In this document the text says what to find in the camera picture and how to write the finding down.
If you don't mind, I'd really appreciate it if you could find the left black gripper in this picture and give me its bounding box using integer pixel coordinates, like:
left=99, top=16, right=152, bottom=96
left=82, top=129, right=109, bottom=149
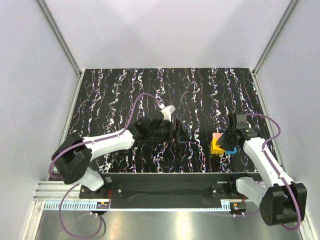
left=148, top=119, right=190, bottom=144

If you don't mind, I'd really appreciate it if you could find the blue folding extension socket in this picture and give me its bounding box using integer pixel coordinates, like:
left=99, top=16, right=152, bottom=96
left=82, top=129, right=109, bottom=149
left=224, top=147, right=238, bottom=155

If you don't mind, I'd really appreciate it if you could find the pink plug adapter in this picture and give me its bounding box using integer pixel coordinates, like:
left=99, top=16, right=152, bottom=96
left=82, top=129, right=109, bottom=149
left=212, top=132, right=222, bottom=139

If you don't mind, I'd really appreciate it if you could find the yellow socket cube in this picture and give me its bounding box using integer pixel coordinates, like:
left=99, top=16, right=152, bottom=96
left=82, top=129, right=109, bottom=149
left=210, top=138, right=225, bottom=155

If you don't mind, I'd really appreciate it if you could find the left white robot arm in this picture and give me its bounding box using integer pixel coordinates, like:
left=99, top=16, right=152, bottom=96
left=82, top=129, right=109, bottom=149
left=48, top=112, right=189, bottom=198

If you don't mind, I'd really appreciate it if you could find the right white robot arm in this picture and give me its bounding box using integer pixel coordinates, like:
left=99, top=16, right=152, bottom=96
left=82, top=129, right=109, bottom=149
left=217, top=112, right=307, bottom=231

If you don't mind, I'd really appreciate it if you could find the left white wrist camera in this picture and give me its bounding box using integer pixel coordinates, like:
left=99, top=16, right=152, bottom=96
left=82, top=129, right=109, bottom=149
left=159, top=104, right=176, bottom=122

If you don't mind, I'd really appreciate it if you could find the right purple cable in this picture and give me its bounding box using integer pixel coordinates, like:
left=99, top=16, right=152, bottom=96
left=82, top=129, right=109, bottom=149
left=234, top=112, right=302, bottom=231

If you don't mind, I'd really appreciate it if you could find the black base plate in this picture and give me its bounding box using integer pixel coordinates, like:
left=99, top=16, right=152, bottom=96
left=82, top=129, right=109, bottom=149
left=79, top=173, right=244, bottom=210

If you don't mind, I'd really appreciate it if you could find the right aluminium frame post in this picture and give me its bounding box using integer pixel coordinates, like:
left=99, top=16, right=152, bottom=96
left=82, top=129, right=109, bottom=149
left=252, top=0, right=300, bottom=75

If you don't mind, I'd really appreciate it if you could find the aluminium frame post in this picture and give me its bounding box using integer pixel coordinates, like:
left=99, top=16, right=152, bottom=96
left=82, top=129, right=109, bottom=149
left=252, top=0, right=300, bottom=75
left=36, top=0, right=82, bottom=77

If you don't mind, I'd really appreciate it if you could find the slotted cable duct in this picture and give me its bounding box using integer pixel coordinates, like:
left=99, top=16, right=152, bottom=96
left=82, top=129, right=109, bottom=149
left=44, top=201, right=110, bottom=211

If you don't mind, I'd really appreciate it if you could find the left aluminium frame post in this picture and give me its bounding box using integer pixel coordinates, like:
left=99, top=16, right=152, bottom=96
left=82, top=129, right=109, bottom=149
left=36, top=0, right=82, bottom=77

